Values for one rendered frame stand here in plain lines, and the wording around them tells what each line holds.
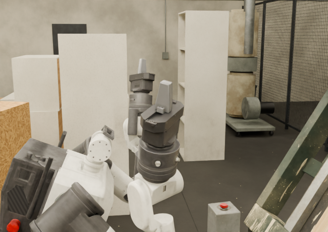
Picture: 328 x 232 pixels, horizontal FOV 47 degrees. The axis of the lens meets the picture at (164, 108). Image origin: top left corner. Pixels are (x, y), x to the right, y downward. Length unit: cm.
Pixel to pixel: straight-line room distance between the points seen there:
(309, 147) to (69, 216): 136
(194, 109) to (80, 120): 205
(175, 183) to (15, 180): 46
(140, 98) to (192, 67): 369
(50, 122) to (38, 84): 54
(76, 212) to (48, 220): 7
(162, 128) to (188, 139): 451
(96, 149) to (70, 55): 244
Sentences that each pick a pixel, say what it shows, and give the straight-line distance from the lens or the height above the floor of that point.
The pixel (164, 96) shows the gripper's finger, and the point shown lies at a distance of 74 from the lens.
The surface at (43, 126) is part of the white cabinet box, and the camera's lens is 538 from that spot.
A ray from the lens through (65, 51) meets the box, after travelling 347.
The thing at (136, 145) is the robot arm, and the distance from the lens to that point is 146.
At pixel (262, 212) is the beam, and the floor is 89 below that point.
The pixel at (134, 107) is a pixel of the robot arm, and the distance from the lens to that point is 139.
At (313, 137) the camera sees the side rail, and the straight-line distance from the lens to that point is 199.
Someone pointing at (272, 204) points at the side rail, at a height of 92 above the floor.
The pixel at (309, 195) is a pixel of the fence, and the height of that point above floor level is 105.
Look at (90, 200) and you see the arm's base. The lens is 93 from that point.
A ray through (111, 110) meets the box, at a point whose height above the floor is 105.
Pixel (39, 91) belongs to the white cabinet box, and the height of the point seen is 99.
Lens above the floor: 174
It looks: 11 degrees down
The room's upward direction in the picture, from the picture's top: straight up
